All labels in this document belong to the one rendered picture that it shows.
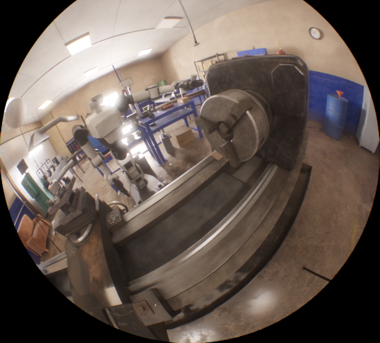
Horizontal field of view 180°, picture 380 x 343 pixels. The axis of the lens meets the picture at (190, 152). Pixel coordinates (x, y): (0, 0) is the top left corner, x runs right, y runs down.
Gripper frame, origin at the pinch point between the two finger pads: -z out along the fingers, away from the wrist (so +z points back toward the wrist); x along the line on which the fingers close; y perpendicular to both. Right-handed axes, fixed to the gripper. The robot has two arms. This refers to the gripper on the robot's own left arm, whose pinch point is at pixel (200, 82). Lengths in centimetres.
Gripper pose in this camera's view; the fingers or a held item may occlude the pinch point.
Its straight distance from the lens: 91.5
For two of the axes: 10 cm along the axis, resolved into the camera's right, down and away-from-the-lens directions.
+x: -7.7, 5.2, -3.8
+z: -5.8, -3.2, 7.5
